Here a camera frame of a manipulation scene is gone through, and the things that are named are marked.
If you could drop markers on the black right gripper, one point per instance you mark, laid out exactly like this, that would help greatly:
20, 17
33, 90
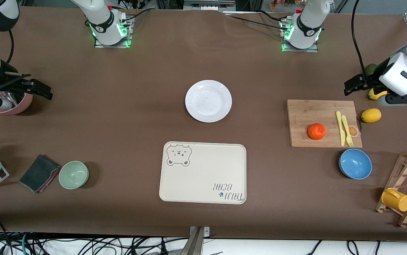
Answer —
7, 83

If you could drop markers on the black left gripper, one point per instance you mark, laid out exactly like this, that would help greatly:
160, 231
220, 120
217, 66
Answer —
376, 75

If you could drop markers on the orange mandarin fruit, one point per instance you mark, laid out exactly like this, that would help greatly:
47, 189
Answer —
317, 131

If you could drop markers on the white round plate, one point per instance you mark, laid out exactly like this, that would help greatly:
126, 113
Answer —
208, 101

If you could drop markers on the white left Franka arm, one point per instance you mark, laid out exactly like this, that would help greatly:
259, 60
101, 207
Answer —
310, 21

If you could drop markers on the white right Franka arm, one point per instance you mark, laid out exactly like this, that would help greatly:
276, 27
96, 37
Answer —
100, 21

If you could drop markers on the yellow lemon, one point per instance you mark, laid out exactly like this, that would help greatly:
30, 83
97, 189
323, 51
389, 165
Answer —
371, 115
375, 95

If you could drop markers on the dark green avocado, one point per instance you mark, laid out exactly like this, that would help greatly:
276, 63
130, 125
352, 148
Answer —
370, 69

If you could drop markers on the pink bowl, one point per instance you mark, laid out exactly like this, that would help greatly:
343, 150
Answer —
23, 104

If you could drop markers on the metal scoop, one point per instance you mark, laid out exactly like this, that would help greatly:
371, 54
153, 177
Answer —
12, 95

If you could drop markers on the orange slice charm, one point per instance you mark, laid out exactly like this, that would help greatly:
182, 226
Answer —
353, 131

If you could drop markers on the yellow plastic fork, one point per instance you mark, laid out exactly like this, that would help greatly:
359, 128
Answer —
347, 131

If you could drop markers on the yellow plastic knife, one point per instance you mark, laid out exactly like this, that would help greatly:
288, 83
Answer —
340, 129

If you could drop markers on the bamboo cutting board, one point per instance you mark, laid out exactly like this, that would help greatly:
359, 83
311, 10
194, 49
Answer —
302, 117

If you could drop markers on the blue bowl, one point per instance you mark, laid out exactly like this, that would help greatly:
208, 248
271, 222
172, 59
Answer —
355, 164

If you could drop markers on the dark grey folded cloth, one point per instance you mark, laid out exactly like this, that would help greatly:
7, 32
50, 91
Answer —
38, 173

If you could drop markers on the light green bowl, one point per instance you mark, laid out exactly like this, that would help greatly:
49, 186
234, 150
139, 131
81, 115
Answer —
73, 174

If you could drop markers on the wooden peg rack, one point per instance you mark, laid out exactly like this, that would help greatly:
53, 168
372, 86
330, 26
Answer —
400, 177

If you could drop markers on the yellow mug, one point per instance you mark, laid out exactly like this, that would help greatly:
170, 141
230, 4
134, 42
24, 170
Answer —
396, 200

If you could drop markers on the cream tray with bear print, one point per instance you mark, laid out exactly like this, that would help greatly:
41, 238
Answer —
203, 177

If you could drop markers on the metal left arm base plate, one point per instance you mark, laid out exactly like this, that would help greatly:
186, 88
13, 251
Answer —
310, 50

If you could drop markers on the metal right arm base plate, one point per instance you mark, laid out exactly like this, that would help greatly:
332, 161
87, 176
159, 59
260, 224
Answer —
129, 39

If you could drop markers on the aluminium frame profile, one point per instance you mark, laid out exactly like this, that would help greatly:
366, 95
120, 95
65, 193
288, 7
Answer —
207, 5

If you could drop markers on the metal table clamp bracket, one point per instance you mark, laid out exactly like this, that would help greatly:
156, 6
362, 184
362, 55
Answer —
196, 244

